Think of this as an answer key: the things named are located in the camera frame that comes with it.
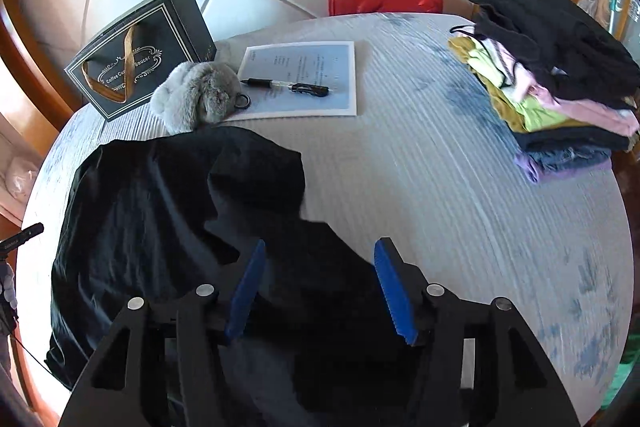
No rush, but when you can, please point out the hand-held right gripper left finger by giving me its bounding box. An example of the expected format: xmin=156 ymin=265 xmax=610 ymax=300
xmin=59 ymin=239 xmax=268 ymax=427

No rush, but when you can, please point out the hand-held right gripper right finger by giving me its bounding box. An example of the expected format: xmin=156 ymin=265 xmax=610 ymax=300
xmin=374 ymin=237 xmax=581 ymax=427

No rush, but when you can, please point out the black garment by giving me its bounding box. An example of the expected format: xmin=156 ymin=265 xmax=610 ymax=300
xmin=44 ymin=127 xmax=431 ymax=427

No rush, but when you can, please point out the stack of folded clothes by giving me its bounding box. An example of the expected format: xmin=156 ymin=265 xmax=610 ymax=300
xmin=447 ymin=0 xmax=640 ymax=185

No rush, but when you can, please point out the person's left hand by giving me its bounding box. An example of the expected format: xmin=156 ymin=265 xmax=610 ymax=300
xmin=0 ymin=264 xmax=19 ymax=315

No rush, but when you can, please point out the white plastic bag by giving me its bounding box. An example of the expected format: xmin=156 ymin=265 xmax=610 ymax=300
xmin=0 ymin=111 xmax=56 ymax=222

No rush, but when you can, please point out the grey striped tablecloth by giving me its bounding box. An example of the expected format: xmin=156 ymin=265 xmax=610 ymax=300
xmin=22 ymin=13 xmax=636 ymax=427

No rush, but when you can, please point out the grey plush toy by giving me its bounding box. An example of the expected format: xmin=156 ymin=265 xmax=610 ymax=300
xmin=150 ymin=61 xmax=251 ymax=132

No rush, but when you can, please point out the black clear pen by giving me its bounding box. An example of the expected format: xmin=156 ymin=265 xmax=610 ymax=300
xmin=240 ymin=78 xmax=296 ymax=90

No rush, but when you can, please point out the green fabric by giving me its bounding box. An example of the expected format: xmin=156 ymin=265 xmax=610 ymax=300
xmin=597 ymin=354 xmax=636 ymax=410

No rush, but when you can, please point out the white paper sheet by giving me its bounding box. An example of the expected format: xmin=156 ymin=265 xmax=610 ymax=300
xmin=220 ymin=41 xmax=359 ymax=122

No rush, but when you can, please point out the black gift bag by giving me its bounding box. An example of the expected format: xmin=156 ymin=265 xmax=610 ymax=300
xmin=64 ymin=0 xmax=217 ymax=122

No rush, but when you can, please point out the thin black cable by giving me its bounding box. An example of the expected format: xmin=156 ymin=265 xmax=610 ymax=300
xmin=9 ymin=331 xmax=53 ymax=375

